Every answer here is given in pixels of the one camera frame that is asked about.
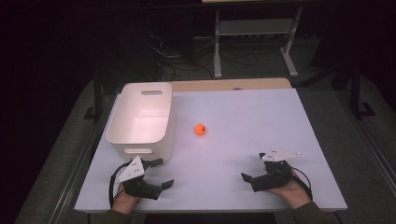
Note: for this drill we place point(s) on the person's right hand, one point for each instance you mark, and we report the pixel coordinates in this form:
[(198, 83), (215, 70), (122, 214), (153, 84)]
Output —
[(295, 194)]

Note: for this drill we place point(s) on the black metal stand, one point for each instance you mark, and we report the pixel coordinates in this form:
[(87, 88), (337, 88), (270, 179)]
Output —
[(355, 90), (98, 93)]

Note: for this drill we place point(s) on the person's left hand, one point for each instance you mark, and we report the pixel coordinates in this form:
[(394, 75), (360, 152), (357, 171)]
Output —
[(123, 202)]

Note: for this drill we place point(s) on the wooden table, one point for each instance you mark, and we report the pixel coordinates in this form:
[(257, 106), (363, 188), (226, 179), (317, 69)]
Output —
[(230, 84)]

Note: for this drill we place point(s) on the grey metal desk frame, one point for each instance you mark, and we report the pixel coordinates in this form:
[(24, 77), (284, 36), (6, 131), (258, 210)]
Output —
[(255, 27)]

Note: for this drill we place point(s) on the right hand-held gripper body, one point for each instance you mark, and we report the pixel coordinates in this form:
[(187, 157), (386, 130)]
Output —
[(274, 177)]

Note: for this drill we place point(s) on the orange ball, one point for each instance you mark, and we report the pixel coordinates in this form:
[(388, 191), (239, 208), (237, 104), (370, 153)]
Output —
[(200, 129)]

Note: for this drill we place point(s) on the white plastic bin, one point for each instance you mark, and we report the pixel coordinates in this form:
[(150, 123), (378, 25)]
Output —
[(140, 124)]

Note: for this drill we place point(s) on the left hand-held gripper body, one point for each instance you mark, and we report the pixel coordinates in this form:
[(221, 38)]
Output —
[(137, 186)]

